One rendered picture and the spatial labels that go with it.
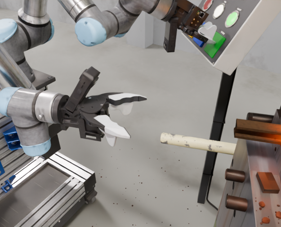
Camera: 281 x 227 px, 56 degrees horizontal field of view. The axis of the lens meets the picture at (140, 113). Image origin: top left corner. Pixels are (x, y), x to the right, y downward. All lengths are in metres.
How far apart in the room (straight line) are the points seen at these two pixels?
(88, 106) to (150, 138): 1.47
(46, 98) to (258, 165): 0.50
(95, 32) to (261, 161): 0.51
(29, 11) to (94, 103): 0.60
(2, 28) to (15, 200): 0.85
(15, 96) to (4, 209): 0.92
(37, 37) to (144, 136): 1.20
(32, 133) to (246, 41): 0.69
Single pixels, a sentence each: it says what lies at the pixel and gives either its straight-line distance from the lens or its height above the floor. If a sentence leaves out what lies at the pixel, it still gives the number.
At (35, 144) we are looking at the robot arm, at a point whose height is 0.87.
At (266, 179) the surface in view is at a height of 0.93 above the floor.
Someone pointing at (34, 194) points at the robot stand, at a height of 0.21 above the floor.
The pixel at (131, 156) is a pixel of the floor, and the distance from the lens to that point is 1.91.
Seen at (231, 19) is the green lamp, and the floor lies 1.09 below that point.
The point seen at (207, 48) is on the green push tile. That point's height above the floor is 0.99.
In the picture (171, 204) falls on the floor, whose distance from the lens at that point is 1.66.
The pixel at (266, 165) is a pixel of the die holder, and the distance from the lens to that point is 0.65.
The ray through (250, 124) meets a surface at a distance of 0.58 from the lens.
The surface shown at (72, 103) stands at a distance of 0.62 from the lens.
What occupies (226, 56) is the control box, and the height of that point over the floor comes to 0.99.
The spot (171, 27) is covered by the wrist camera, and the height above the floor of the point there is 1.08.
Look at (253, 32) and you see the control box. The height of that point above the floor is 1.07.
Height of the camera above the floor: 1.34
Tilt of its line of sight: 36 degrees down
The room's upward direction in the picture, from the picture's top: straight up
